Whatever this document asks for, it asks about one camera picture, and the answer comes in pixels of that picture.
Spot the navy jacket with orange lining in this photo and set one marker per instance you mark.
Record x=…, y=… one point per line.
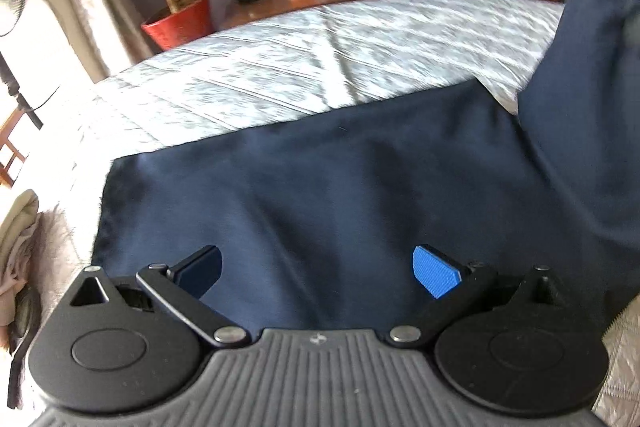
x=325, y=187

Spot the pile of beige clothes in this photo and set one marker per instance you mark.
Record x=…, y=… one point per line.
x=17, y=247

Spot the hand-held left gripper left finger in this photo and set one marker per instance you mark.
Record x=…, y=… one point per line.
x=200, y=269

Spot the beige curtain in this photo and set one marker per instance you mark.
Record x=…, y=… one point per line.
x=95, y=7

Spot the grey quilted bedspread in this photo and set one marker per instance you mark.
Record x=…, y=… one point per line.
x=300, y=67

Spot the wooden chair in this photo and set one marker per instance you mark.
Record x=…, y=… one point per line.
x=9, y=147

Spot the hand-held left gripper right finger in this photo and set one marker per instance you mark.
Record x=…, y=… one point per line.
x=435, y=269

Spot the red plant pot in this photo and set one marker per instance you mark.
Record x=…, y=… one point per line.
x=180, y=24

